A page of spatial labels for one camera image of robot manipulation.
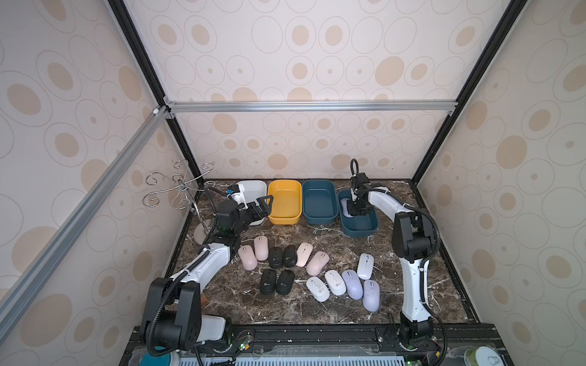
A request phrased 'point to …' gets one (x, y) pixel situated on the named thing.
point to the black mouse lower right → (284, 281)
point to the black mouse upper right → (290, 256)
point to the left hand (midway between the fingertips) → (272, 198)
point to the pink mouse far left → (248, 258)
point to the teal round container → (149, 360)
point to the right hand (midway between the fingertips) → (364, 211)
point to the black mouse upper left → (275, 257)
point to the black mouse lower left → (268, 280)
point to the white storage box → (253, 190)
